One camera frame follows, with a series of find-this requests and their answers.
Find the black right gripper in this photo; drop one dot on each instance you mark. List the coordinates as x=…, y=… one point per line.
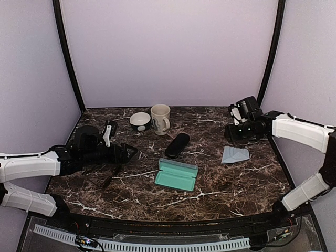
x=231, y=135

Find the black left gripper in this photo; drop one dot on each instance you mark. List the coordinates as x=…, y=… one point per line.
x=123, y=158

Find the light blue cloth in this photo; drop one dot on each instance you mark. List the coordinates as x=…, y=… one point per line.
x=234, y=155

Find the black glasses case beige lining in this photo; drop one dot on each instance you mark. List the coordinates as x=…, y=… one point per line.
x=177, y=145

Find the blue grey glasses case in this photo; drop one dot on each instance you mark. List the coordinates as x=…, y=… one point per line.
x=176, y=175

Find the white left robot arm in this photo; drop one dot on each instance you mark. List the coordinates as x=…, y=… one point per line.
x=19, y=166

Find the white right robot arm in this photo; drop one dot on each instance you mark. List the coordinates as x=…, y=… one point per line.
x=308, y=149

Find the brown tinted sunglasses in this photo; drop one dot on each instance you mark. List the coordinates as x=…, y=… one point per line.
x=103, y=184

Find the white teal ceramic bowl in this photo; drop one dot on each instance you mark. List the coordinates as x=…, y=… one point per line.
x=140, y=121

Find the cream ceramic mug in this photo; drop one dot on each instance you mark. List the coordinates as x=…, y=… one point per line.
x=160, y=114

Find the white slotted cable duct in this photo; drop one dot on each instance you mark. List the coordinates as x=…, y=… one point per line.
x=143, y=243

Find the black front rail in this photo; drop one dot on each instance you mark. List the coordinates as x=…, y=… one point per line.
x=97, y=223

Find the black left corner post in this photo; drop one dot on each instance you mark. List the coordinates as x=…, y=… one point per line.
x=66, y=54

